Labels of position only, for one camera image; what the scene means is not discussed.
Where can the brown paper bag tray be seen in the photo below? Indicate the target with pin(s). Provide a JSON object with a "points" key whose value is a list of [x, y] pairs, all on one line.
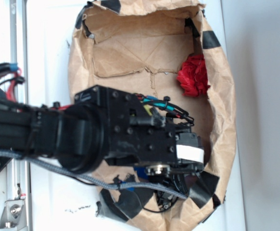
{"points": [[139, 46]]}

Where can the aluminium frame rail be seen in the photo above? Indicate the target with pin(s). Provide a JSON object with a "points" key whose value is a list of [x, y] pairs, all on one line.
{"points": [[18, 172]]}

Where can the blue plastic bottle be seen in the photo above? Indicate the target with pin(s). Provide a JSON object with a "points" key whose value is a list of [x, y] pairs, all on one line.
{"points": [[138, 175]]}

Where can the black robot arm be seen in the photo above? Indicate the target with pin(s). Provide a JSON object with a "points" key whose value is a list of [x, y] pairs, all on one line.
{"points": [[105, 124]]}

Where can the metal corner bracket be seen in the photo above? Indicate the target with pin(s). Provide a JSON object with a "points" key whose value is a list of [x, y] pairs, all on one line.
{"points": [[13, 216]]}

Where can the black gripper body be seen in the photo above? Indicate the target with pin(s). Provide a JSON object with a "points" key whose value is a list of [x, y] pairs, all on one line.
{"points": [[168, 144]]}

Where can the red crumpled paper ball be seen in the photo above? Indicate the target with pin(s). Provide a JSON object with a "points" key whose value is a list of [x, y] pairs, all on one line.
{"points": [[193, 76]]}

